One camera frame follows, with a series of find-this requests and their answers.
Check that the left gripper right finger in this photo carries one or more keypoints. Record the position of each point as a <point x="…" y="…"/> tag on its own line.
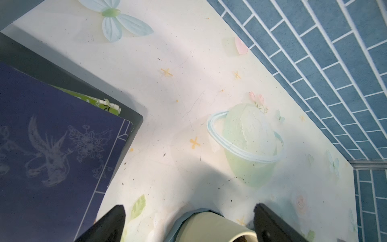
<point x="269" y="227"/>

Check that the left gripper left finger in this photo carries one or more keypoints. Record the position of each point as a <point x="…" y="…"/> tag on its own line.
<point x="109" y="228"/>

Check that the cream pot red succulent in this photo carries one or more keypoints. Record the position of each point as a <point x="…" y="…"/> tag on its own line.
<point x="211" y="227"/>

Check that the blue grey round coaster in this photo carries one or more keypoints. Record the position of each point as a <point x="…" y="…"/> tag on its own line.
<point x="172" y="235"/>

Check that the dark blue patterned book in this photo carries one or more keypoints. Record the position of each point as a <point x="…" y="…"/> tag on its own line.
<point x="58" y="154"/>

